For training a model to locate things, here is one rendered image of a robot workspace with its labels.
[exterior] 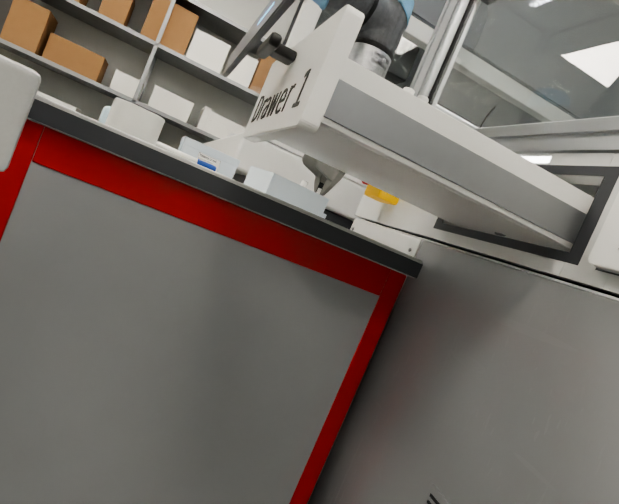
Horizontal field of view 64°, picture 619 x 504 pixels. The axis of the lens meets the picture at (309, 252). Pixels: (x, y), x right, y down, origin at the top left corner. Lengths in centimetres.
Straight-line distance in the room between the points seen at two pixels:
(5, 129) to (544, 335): 52
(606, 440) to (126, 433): 57
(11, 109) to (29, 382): 56
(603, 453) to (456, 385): 21
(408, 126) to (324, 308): 35
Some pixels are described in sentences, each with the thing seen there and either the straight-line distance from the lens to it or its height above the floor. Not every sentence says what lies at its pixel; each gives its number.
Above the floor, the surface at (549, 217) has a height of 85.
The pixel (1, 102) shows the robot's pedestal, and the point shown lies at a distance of 21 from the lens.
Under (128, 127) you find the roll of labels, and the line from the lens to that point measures 71.
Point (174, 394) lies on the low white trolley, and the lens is 74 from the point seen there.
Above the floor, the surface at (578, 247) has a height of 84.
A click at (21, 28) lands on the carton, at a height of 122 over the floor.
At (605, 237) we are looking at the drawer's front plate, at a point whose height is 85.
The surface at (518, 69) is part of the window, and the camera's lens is 89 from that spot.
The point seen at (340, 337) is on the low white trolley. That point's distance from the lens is 76.
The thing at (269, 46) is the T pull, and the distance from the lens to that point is 55.
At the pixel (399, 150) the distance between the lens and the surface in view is 48.
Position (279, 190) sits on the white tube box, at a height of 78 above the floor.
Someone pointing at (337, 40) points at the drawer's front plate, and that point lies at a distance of 45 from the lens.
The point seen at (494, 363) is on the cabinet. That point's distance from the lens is 64.
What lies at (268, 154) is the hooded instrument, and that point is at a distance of 139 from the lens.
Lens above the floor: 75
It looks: 3 degrees down
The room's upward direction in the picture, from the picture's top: 23 degrees clockwise
